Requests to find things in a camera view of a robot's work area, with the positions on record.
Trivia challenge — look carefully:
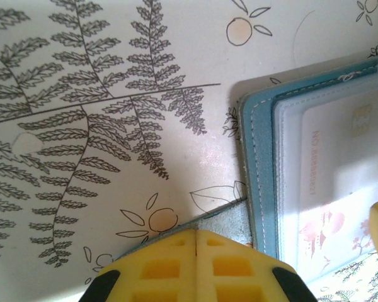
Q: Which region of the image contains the white pink-print credit card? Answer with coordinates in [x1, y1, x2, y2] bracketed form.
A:
[297, 103, 378, 274]

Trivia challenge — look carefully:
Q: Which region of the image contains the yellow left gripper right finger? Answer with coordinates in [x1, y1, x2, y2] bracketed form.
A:
[197, 229, 316, 302]

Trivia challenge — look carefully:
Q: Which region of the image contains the blue card holder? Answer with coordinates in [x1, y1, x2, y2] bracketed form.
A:
[115, 52, 378, 279]

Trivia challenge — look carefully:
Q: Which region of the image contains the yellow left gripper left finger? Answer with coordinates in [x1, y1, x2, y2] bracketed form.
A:
[84, 228, 198, 302]

